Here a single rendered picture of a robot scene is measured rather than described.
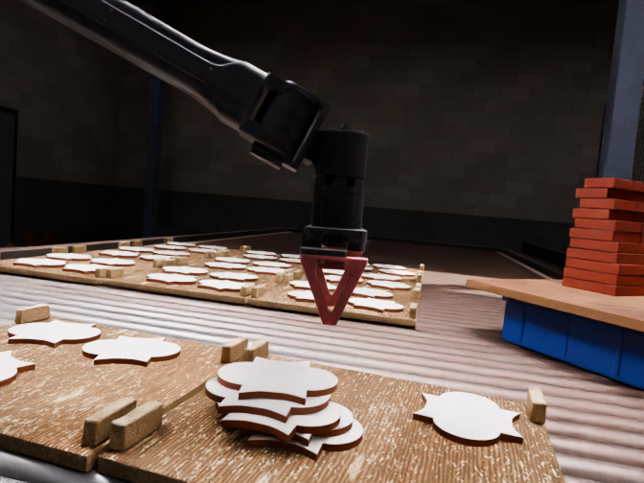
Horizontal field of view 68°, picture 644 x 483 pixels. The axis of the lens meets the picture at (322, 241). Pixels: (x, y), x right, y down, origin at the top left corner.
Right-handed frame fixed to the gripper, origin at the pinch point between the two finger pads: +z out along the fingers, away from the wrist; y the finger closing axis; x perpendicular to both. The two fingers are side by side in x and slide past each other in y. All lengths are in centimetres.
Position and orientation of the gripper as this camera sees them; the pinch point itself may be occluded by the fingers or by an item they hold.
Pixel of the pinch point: (330, 307)
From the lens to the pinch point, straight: 54.6
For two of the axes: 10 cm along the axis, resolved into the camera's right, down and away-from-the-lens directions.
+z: -0.7, 10.0, 0.7
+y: -0.4, 0.6, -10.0
